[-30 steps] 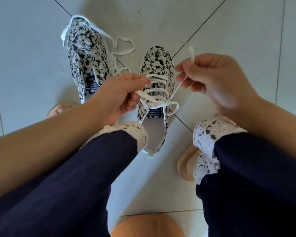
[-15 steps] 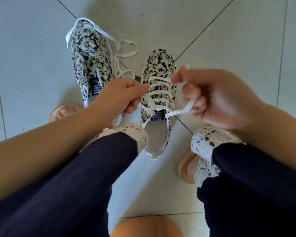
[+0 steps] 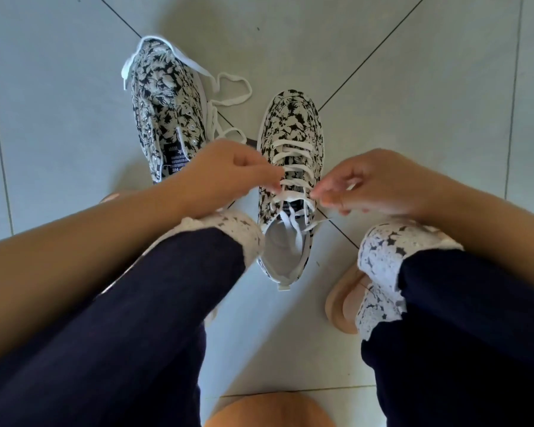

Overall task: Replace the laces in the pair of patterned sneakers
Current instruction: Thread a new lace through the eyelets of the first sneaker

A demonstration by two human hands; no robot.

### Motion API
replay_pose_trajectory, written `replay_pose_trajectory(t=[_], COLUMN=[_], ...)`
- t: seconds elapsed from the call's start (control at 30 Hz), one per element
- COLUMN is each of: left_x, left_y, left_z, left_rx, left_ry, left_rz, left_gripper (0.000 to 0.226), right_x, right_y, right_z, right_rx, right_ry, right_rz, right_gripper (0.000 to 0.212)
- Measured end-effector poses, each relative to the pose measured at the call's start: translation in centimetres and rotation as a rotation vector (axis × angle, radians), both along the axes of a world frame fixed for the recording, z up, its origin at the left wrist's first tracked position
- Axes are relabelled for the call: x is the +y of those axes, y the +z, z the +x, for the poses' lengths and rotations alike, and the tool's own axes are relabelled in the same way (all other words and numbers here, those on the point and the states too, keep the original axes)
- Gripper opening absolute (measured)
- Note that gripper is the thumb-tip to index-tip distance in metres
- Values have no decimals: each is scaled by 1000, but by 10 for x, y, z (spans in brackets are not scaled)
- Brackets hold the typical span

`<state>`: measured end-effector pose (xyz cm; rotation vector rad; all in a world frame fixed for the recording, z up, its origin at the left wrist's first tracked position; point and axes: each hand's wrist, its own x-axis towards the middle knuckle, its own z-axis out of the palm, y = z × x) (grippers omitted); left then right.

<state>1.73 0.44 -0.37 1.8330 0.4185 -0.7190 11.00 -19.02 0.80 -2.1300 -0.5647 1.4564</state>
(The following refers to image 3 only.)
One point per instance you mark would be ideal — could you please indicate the person's left hand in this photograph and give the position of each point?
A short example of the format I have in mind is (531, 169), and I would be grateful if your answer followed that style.
(222, 177)

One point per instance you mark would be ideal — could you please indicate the person's right forearm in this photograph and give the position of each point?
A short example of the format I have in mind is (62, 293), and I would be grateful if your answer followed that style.
(498, 235)

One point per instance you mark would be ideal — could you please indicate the person's right leg navy trousers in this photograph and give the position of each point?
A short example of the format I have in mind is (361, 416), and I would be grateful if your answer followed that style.
(463, 342)

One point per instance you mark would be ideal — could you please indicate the pink slipper with white charms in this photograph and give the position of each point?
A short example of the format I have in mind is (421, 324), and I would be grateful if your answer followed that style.
(115, 196)

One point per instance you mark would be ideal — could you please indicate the person's left leg navy trousers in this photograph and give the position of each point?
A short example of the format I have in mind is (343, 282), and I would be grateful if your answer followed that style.
(98, 342)

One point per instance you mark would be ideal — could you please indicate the person's right hand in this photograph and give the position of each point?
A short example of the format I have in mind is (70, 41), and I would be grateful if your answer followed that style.
(382, 182)

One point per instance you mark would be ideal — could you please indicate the person's leg navy trousers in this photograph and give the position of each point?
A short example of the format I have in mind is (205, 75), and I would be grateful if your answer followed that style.
(98, 342)
(463, 342)

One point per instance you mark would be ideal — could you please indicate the bright white shoelace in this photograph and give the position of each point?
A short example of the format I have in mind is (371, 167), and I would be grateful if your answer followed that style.
(293, 144)
(236, 80)

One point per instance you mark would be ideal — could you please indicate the person's left forearm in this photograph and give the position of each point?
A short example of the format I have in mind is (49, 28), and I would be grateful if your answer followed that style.
(71, 271)

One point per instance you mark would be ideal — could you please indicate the pink slipper with green charm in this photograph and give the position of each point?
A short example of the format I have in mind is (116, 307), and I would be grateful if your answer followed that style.
(342, 302)

